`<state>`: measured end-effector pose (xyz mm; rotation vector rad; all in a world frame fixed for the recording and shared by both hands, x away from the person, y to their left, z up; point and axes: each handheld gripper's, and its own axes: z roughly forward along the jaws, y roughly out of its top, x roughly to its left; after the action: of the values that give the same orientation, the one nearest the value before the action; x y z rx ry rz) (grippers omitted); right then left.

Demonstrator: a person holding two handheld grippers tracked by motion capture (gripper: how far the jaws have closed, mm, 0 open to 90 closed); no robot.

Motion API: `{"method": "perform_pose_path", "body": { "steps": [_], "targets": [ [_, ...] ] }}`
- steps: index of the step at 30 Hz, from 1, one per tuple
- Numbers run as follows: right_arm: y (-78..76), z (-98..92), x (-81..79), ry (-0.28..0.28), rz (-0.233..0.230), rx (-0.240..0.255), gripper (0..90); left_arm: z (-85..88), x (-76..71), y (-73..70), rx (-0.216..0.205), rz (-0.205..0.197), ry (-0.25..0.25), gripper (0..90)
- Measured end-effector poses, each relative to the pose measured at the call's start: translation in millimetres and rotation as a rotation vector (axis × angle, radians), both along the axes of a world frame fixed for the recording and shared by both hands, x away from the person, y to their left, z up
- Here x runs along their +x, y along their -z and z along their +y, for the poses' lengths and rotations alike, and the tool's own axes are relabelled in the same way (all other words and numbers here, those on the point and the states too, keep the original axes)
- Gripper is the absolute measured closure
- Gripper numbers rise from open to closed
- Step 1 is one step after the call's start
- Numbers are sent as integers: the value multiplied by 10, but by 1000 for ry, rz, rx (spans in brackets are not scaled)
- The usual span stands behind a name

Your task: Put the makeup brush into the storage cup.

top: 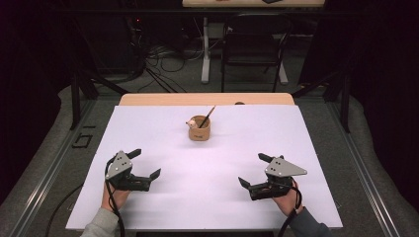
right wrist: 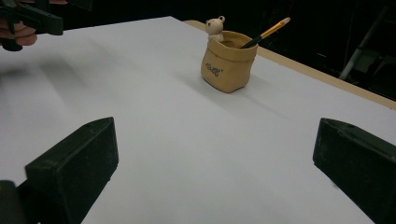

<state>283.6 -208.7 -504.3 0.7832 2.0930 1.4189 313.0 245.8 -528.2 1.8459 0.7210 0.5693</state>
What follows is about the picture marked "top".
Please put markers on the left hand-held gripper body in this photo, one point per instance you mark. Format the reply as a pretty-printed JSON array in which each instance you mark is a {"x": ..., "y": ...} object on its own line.
[{"x": 120, "y": 166}]

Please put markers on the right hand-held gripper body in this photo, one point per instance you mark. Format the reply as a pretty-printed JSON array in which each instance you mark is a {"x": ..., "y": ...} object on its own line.
[{"x": 283, "y": 168}]

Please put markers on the round wooden pen holder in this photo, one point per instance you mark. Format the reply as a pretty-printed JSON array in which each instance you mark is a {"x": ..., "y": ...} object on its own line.
[{"x": 199, "y": 133}]

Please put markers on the dark pencil with orange end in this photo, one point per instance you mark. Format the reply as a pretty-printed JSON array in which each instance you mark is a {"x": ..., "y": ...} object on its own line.
[{"x": 207, "y": 117}]

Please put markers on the person's left hand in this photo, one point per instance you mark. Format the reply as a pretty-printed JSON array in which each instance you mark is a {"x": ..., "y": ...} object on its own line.
[{"x": 115, "y": 199}]

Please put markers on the person's right hand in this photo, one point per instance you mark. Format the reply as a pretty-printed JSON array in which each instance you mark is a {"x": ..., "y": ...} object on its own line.
[{"x": 286, "y": 203}]

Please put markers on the white board table cover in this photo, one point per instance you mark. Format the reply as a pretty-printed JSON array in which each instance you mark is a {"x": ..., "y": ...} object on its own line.
[{"x": 210, "y": 197}]

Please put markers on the small white mouse figurine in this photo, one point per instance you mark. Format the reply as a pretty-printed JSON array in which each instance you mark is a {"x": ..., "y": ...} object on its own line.
[{"x": 191, "y": 124}]

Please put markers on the black metal stand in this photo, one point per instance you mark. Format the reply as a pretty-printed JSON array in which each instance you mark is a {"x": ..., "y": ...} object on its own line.
[
  {"x": 345, "y": 105},
  {"x": 75, "y": 98}
]

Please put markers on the wooden table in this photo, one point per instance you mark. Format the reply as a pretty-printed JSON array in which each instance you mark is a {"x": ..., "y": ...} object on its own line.
[{"x": 197, "y": 98}]

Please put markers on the wooden desk with white legs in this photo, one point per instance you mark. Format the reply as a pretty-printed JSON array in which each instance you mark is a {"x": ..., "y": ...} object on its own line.
[{"x": 206, "y": 65}]

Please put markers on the black folding chair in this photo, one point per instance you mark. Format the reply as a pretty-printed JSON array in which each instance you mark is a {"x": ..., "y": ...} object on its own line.
[{"x": 252, "y": 42}]

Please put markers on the flat black device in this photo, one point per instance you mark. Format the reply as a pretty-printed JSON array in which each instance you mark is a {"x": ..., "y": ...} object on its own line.
[{"x": 271, "y": 1}]

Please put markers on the black floor bracket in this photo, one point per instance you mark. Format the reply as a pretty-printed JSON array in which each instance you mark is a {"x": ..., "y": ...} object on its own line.
[{"x": 75, "y": 144}]

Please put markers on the aluminium frame rail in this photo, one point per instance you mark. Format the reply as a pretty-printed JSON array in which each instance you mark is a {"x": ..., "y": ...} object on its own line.
[
  {"x": 362, "y": 177},
  {"x": 49, "y": 171}
]

